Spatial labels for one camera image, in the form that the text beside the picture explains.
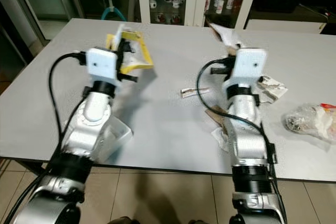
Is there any yellow and white carton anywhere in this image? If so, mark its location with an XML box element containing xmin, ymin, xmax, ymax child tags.
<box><xmin>107</xmin><ymin>24</ymin><xmax>154</xmax><ymax>76</ymax></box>

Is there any white brown cardboard scrap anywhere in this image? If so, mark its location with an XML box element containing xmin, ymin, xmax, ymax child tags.
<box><xmin>207</xmin><ymin>20</ymin><xmax>242</xmax><ymax>56</ymax></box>

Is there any large white paper sheet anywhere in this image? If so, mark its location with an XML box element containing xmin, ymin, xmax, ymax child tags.
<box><xmin>62</xmin><ymin>113</ymin><xmax>133</xmax><ymax>157</ymax></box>

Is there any rolled white cardboard strip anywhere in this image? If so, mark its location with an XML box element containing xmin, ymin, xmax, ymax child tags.
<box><xmin>181</xmin><ymin>87</ymin><xmax>212</xmax><ymax>99</ymax></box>

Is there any brown cardboard piece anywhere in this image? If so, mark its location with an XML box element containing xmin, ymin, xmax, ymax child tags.
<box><xmin>205</xmin><ymin>105</ymin><xmax>230</xmax><ymax>130</ymax></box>

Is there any torn white cardboard piece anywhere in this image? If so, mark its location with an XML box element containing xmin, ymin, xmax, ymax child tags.
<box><xmin>256</xmin><ymin>75</ymin><xmax>289</xmax><ymax>104</ymax></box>

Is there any white side table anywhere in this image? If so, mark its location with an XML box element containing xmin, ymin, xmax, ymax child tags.
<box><xmin>246</xmin><ymin>18</ymin><xmax>327</xmax><ymax>35</ymax></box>

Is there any clear crumpled plastic bag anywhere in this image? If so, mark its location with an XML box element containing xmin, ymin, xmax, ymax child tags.
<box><xmin>283</xmin><ymin>102</ymin><xmax>336</xmax><ymax>144</ymax></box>

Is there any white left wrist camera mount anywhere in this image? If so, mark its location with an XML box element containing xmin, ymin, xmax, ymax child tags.
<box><xmin>86</xmin><ymin>47</ymin><xmax>118</xmax><ymax>84</ymax></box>

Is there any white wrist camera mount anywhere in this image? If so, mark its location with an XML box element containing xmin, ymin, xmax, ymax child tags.
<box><xmin>224</xmin><ymin>47</ymin><xmax>267</xmax><ymax>91</ymax></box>
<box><xmin>86</xmin><ymin>47</ymin><xmax>118</xmax><ymax>84</ymax></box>

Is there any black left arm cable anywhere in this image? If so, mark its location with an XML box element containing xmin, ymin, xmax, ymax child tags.
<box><xmin>3</xmin><ymin>51</ymin><xmax>88</xmax><ymax>224</ymax></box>

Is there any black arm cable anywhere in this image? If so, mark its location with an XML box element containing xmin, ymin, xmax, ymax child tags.
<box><xmin>195</xmin><ymin>56</ymin><xmax>289</xmax><ymax>224</ymax></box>
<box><xmin>3</xmin><ymin>51</ymin><xmax>88</xmax><ymax>224</ymax></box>

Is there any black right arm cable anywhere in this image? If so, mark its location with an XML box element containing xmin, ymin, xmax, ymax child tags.
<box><xmin>195</xmin><ymin>56</ymin><xmax>289</xmax><ymax>224</ymax></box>

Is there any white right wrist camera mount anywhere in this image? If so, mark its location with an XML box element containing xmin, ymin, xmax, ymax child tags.
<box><xmin>224</xmin><ymin>47</ymin><xmax>267</xmax><ymax>91</ymax></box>

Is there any dark metal table frame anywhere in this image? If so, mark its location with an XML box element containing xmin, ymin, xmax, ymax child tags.
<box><xmin>23</xmin><ymin>159</ymin><xmax>47</xmax><ymax>176</ymax></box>

